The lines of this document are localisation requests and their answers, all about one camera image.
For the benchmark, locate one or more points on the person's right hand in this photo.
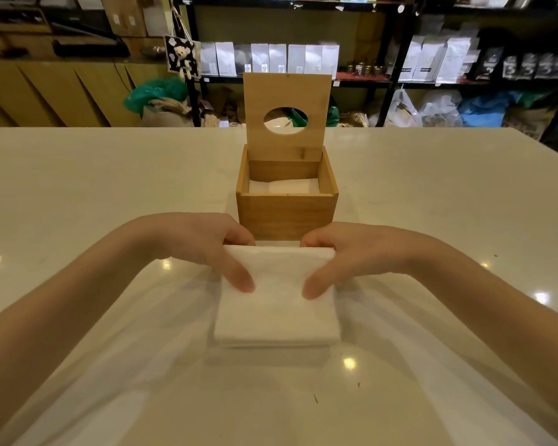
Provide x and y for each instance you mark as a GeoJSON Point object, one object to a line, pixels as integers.
{"type": "Point", "coordinates": [372, 248]}

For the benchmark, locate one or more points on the person's left hand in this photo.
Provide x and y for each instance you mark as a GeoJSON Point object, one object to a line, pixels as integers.
{"type": "Point", "coordinates": [190, 236]}

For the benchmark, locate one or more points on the person's right thumb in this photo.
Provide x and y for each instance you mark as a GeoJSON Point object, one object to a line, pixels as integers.
{"type": "Point", "coordinates": [318, 281]}

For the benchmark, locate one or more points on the person's left thumb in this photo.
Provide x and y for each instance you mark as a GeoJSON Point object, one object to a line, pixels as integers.
{"type": "Point", "coordinates": [239, 274]}

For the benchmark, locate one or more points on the stack of white napkins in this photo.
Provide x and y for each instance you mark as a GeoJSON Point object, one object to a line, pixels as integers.
{"type": "Point", "coordinates": [276, 311]}

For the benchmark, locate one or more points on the person's right forearm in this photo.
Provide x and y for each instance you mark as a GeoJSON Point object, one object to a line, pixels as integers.
{"type": "Point", "coordinates": [502, 311]}

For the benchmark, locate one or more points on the person's left forearm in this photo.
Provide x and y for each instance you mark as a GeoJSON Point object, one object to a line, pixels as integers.
{"type": "Point", "coordinates": [56, 320]}

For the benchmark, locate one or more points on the wooden tissue box with lid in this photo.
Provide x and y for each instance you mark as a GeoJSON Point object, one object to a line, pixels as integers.
{"type": "Point", "coordinates": [286, 213]}

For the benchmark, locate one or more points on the white napkins inside box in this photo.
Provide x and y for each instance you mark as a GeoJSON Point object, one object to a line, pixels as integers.
{"type": "Point", "coordinates": [283, 186]}

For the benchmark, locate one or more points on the dark green bag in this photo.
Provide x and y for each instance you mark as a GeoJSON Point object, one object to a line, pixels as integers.
{"type": "Point", "coordinates": [298, 119]}

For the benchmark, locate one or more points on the beige burlap sack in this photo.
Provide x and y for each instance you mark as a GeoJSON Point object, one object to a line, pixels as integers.
{"type": "Point", "coordinates": [165, 116]}

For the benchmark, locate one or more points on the white plastic bag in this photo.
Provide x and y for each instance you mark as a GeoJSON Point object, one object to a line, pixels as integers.
{"type": "Point", "coordinates": [400, 111]}

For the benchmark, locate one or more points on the green plastic bag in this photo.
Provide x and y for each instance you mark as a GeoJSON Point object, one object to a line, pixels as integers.
{"type": "Point", "coordinates": [153, 92]}

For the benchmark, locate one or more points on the clear plastic bag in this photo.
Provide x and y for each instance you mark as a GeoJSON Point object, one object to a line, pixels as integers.
{"type": "Point", "coordinates": [439, 111]}

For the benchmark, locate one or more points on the row of small glass jars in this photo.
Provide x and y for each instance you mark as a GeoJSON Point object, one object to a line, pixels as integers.
{"type": "Point", "coordinates": [365, 69]}

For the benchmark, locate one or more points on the row of white packets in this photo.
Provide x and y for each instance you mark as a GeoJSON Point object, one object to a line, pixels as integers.
{"type": "Point", "coordinates": [269, 58]}

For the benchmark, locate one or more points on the teddy bear picture card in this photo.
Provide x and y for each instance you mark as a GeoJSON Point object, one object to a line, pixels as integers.
{"type": "Point", "coordinates": [181, 55]}

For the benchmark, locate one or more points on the blue plastic bag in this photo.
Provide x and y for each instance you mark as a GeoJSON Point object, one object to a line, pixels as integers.
{"type": "Point", "coordinates": [486, 110]}

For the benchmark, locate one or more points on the white coffee bag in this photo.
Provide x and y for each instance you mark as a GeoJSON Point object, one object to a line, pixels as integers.
{"type": "Point", "coordinates": [410, 60]}
{"type": "Point", "coordinates": [453, 60]}
{"type": "Point", "coordinates": [428, 62]}

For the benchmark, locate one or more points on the black metal shelf unit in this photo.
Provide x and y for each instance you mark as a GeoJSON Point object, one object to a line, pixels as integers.
{"type": "Point", "coordinates": [400, 51]}

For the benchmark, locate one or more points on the wooden cabinet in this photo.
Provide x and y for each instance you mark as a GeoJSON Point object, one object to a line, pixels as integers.
{"type": "Point", "coordinates": [51, 95]}

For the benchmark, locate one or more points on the brown sack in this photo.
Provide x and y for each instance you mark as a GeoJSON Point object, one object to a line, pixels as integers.
{"type": "Point", "coordinates": [530, 120]}

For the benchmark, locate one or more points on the black countertop appliance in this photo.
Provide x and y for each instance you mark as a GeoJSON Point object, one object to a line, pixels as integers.
{"type": "Point", "coordinates": [90, 48]}

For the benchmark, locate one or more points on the large black coffee bag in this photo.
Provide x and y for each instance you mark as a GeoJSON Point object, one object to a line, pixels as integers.
{"type": "Point", "coordinates": [489, 64]}

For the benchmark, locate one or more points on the cardboard box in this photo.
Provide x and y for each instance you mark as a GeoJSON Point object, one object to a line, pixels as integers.
{"type": "Point", "coordinates": [123, 16]}

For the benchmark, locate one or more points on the small black packet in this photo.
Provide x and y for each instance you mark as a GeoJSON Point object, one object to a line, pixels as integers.
{"type": "Point", "coordinates": [510, 67]}
{"type": "Point", "coordinates": [545, 66]}
{"type": "Point", "coordinates": [528, 66]}

